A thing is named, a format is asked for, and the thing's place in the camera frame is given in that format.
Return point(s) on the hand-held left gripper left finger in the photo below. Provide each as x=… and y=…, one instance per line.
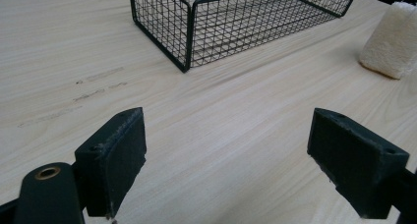
x=109, y=165

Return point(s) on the cream fluffy cloth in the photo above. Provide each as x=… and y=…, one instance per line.
x=390, y=44

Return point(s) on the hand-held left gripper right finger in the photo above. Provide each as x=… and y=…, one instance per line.
x=354, y=158

